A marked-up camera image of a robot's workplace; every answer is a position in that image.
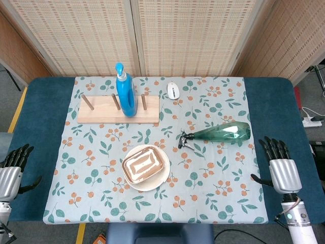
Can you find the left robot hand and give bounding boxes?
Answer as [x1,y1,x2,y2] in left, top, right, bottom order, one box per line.
[0,143,43,203]

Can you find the blue pump detergent bottle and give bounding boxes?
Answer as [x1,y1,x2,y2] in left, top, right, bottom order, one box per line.
[115,62,139,118]

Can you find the cream round plate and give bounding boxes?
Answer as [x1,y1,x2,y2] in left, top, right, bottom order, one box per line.
[122,144,170,192]

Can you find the black cable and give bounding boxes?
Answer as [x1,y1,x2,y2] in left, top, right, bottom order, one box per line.
[213,229,269,244]

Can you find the dark blue chair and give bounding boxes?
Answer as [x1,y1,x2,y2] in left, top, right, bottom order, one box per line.
[106,223,214,244]

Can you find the woven bamboo folding screen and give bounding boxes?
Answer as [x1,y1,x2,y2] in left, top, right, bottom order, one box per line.
[0,0,325,87]

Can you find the floral tablecloth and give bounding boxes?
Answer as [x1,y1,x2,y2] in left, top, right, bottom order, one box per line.
[42,76,269,225]

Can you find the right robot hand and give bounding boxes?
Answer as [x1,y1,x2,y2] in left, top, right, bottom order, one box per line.
[250,136,303,195]

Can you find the orange box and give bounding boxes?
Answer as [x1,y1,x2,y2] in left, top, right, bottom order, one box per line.
[92,233,107,244]

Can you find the brown striped rectangular dish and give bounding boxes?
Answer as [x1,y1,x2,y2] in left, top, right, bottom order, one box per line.
[121,147,165,184]

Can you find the white computer mouse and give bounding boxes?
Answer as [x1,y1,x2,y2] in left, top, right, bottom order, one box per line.
[166,81,181,100]

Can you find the green glass spray bottle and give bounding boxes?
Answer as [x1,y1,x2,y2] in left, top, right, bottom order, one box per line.
[178,121,251,149]

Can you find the dark blue table cover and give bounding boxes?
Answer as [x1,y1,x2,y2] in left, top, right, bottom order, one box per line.
[7,77,325,225]

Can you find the white power strip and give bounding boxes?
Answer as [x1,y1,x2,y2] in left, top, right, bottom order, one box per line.
[302,116,322,128]

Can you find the wooden board with pegs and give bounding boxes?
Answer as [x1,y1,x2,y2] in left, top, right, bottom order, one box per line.
[77,94,160,125]

